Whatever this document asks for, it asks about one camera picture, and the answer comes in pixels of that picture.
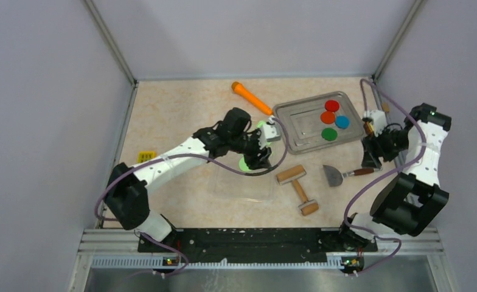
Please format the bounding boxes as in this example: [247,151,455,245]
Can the clear plastic tray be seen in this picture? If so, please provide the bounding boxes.
[208,114,280,204]

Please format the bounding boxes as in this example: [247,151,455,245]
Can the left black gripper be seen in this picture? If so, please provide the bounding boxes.
[230,129,273,170]

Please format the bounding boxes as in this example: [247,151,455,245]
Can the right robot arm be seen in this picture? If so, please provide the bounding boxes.
[337,103,451,251]

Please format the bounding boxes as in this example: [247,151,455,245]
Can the red dough disc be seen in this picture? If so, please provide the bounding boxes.
[324,99,340,113]

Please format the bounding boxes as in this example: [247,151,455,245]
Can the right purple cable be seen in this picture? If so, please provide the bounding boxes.
[343,78,428,277]

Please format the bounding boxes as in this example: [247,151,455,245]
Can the orange plastic rolling pin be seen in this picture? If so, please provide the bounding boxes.
[231,82,274,116]

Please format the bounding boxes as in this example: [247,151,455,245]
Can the round cut green wrapper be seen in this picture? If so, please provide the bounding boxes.
[238,156,251,172]

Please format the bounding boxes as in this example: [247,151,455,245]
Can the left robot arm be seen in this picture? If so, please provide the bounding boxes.
[96,107,289,252]

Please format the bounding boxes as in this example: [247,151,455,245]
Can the metal scraper wooden handle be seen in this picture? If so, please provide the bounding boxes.
[323,165,380,187]

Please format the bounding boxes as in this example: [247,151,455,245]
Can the orange dough disc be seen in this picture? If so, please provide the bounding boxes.
[320,111,336,125]

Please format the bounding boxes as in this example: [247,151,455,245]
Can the orange yellow foam block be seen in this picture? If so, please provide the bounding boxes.
[363,122,374,136]

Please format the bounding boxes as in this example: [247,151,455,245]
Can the aluminium frame rail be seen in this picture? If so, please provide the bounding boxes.
[69,228,459,291]

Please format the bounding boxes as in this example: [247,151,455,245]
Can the green dough disc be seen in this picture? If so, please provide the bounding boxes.
[321,128,338,141]

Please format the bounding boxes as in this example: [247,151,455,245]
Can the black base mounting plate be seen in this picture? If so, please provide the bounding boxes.
[138,227,378,265]

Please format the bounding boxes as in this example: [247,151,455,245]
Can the wooden double-ended roller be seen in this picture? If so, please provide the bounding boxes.
[276,165,319,217]

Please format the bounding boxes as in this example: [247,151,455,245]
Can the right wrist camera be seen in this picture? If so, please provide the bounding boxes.
[362,109,388,137]

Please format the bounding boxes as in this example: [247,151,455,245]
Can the small wooden block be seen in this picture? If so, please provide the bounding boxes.
[381,102,390,113]

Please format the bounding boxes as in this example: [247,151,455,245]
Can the yellow red blue toy brick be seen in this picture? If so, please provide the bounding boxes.
[136,151,156,164]

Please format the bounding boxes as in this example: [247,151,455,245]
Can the blue dough disc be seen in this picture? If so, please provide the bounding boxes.
[335,116,350,129]

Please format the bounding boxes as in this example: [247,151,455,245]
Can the stainless steel tray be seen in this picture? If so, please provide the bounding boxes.
[273,91,364,155]

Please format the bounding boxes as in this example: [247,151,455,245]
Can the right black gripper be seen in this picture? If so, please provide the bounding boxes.
[361,124,410,169]

